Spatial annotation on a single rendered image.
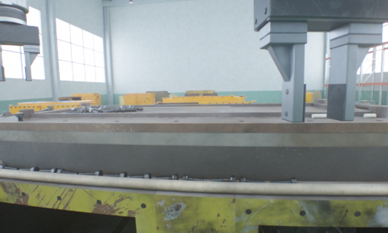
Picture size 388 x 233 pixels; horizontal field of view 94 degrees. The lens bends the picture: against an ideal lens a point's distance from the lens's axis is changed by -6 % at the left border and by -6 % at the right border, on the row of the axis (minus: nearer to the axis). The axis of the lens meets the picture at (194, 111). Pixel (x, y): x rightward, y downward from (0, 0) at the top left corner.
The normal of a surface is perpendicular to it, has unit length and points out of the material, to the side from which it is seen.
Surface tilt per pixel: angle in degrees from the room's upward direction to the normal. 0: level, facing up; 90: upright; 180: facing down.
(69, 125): 90
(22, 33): 90
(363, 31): 90
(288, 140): 90
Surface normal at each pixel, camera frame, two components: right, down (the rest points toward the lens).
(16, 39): 0.61, 0.07
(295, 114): 0.00, 0.11
